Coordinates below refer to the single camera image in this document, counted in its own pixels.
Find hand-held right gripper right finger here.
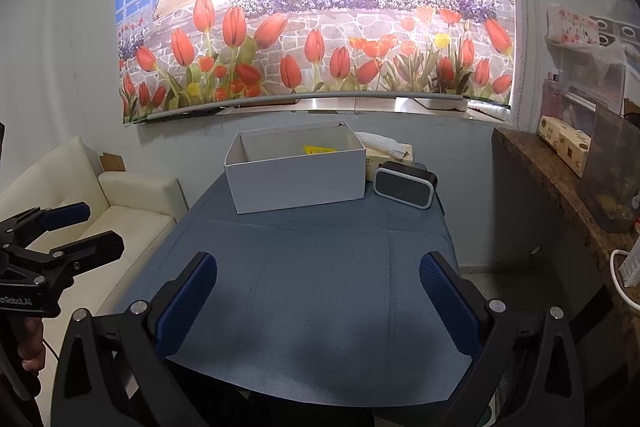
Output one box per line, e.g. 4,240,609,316
419,251,586,427

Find black speaker clock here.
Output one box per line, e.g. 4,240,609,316
373,160,439,210

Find tulip wall poster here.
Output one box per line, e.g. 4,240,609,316
115,0,516,125

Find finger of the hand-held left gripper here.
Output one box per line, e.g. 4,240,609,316
0,231,125,293
0,202,92,249

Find tissue box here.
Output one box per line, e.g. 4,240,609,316
354,132,416,181

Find blue tablecloth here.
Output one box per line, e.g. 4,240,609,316
112,167,483,403

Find white cable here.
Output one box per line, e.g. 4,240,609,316
610,249,640,310

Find brown cardboard flap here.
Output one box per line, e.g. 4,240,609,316
98,152,126,172

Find clear plastic storage drawers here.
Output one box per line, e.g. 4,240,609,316
542,14,640,138

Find white leather sofa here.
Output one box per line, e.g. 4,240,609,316
0,136,190,338

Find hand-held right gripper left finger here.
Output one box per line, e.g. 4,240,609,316
50,251,218,427

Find person's left hand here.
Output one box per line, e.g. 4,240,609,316
20,318,48,374

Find white cardboard box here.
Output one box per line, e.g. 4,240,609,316
223,120,367,214

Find grey poster rod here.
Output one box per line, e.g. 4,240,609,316
120,93,466,125

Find floral pouch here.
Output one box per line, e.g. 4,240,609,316
546,4,601,45

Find clear plastic container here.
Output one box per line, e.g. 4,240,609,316
580,102,640,234

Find beige printed carton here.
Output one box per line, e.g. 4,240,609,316
539,116,593,178

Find brown stone counter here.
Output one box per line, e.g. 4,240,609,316
492,127,640,323

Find small white carton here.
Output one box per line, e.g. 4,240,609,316
618,237,640,287

